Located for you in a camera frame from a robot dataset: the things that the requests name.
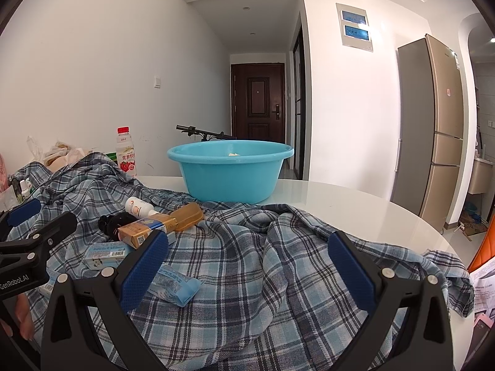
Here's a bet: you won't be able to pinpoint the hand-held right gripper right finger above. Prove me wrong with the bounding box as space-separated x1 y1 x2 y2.
327 230 454 371

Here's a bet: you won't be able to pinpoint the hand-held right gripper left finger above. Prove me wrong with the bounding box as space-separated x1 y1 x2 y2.
40 230 170 371

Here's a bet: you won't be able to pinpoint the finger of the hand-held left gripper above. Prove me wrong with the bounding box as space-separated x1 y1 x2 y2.
0 197 42 233
0 211 79 270

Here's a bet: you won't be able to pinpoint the blue plastic basin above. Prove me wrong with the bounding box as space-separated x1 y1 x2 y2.
167 140 295 204

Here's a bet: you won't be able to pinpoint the person's left hand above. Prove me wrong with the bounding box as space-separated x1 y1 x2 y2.
0 292 36 341

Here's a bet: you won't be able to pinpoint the pink bag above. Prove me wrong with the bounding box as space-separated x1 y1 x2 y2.
0 154 10 194

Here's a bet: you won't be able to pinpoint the gold cigarette pack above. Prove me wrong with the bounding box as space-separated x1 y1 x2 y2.
117 216 176 250

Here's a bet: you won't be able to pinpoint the black hair clip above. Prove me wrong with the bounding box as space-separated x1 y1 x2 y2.
98 212 136 240

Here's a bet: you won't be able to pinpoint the white spray bottle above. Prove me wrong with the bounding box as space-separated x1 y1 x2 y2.
125 196 160 219

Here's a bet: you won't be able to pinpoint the pile of beige bags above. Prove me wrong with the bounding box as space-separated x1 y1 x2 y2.
26 136 95 171

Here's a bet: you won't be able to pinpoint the amber soap bar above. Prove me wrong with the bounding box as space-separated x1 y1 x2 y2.
168 202 204 232

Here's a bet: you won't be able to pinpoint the red capped drink bottle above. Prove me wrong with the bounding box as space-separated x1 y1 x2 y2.
116 126 138 178

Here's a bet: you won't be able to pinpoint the blue plaid shirt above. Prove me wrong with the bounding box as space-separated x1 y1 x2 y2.
6 151 474 371

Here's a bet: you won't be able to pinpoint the flat cardboard box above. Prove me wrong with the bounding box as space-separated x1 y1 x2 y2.
458 201 488 240

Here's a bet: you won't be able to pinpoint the white paper sheets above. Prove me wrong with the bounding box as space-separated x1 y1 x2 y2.
470 257 495 329

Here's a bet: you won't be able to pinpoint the orange chair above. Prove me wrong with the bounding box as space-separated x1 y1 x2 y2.
467 236 495 275

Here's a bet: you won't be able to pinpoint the black bicycle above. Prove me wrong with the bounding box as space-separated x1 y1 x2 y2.
176 125 236 142

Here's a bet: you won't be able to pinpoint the beige washbasin cabinet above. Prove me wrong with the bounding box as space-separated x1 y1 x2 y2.
467 155 495 196

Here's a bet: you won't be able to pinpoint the beige refrigerator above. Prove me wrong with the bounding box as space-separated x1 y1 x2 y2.
390 34 465 232

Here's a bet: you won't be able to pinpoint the black framed glass door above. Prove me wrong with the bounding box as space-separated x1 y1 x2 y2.
292 27 306 180

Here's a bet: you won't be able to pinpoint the brown entrance door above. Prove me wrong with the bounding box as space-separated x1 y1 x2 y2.
231 63 286 144

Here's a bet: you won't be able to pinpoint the wall electrical panel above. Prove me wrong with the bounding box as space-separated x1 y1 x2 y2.
336 3 375 52

